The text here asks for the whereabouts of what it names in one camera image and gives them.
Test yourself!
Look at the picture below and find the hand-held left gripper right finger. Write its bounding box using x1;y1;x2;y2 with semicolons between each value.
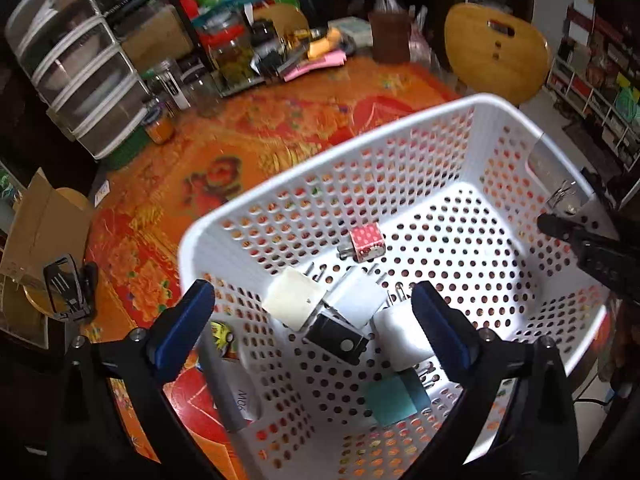
410;281;581;480

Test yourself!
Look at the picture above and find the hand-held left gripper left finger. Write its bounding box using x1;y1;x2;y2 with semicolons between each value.
50;280;217;480

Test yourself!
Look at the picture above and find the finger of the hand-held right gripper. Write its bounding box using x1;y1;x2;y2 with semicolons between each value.
537;212;599;257

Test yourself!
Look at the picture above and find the large white charger plug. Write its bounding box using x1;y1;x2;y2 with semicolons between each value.
372;285;441;373

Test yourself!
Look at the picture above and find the white perforated plastic basket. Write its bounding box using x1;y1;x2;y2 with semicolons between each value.
178;92;613;480

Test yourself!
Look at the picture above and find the teal charger plug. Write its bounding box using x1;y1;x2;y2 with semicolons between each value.
362;367;448;428

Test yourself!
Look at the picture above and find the cream white charger plug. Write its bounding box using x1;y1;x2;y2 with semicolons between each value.
261;266;328;332

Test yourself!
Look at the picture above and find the black charger plug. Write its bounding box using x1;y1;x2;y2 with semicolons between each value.
302;307;371;366

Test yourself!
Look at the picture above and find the pink polka dot charger plug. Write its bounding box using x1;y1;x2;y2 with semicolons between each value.
337;225;386;263

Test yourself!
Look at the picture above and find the black phone stand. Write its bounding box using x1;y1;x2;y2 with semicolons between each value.
44;255;98;322

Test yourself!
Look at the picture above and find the white cubby shelf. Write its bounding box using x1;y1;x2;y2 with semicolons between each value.
545;0;640;171

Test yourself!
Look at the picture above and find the flat cardboard box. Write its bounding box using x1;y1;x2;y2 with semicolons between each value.
0;167;96;286

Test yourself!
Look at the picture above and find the green plastic tray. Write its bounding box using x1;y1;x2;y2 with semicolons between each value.
100;130;151;171

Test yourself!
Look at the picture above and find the orange filled jar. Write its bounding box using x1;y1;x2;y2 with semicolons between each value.
142;97;176;145

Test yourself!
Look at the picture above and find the small glass jar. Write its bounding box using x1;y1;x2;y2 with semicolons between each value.
145;57;191;111
180;57;221;116

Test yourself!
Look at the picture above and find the brown mug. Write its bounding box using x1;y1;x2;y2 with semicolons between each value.
369;10;412;65

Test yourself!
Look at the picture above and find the stacked clear drawer unit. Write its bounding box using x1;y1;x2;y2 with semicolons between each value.
5;0;151;161

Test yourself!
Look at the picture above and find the large glass pickle jar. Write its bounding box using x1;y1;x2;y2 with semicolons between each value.
207;10;261;88

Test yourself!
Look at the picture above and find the brown cardboard box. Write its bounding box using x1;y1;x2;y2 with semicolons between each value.
120;5;196;68

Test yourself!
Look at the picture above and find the yellow tool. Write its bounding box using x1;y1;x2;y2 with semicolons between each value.
307;27;346;58

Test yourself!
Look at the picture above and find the wooden chair with handle hole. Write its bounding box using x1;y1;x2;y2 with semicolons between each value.
444;2;553;108

